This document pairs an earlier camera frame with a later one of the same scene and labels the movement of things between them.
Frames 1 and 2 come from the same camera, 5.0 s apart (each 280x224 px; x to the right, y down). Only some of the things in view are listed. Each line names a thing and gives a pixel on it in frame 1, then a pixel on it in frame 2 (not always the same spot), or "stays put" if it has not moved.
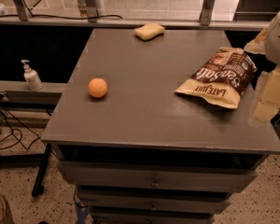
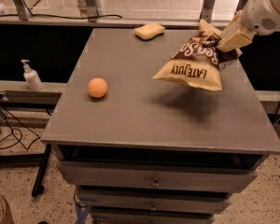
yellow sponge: [149, 31] stays put
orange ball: [97, 88] stays put
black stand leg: [38, 186] stays put
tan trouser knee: [1, 212] stays put
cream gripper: [279, 41] -> [258, 17]
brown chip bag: [222, 78] -> [198, 60]
